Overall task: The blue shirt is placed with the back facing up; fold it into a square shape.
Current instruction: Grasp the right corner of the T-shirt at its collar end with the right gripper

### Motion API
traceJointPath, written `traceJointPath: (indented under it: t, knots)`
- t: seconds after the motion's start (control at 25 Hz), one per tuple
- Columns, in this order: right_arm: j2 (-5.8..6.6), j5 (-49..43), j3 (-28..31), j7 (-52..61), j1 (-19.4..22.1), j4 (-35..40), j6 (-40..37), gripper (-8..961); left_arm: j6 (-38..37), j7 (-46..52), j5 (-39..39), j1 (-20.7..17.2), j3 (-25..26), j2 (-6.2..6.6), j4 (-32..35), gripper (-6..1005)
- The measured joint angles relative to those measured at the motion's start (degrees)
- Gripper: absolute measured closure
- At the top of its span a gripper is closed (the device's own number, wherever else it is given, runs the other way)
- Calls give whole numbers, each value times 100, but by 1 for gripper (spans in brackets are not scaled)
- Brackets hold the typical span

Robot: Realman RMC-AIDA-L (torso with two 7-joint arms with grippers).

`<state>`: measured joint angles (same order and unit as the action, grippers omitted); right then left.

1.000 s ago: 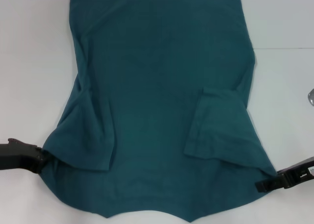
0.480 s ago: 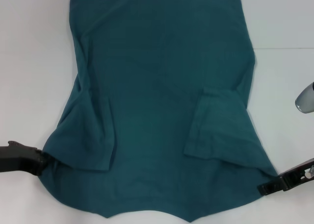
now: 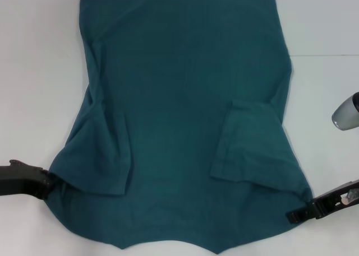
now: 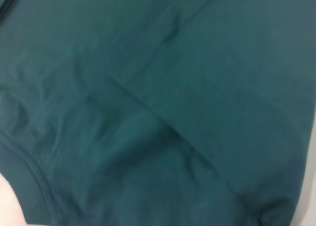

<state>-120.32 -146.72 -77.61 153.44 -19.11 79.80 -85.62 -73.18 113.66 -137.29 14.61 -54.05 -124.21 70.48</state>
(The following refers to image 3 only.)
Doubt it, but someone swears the teal blue t-shirt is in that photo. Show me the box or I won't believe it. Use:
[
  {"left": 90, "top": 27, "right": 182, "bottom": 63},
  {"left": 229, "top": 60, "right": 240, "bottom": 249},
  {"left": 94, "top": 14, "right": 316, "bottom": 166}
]
[{"left": 44, "top": 0, "right": 314, "bottom": 256}]

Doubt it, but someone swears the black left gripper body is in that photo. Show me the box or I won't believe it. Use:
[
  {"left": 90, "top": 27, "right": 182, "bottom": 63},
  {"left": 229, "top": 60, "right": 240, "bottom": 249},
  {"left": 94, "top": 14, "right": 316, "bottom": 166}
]
[{"left": 0, "top": 159, "right": 43, "bottom": 197}]

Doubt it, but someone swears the clear cable plug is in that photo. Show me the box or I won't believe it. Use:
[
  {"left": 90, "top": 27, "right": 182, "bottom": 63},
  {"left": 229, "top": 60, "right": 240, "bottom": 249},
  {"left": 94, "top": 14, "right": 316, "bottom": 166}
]
[{"left": 340, "top": 188, "right": 359, "bottom": 204}]

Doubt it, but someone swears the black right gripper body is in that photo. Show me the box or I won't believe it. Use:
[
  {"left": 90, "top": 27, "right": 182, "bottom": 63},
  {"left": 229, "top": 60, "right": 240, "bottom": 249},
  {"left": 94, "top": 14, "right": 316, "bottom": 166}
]
[{"left": 307, "top": 178, "right": 359, "bottom": 220}]

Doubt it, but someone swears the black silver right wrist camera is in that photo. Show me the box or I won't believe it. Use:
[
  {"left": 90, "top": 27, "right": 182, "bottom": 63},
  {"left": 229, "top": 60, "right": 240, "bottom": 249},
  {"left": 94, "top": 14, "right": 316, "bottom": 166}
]
[{"left": 332, "top": 91, "right": 359, "bottom": 132}]

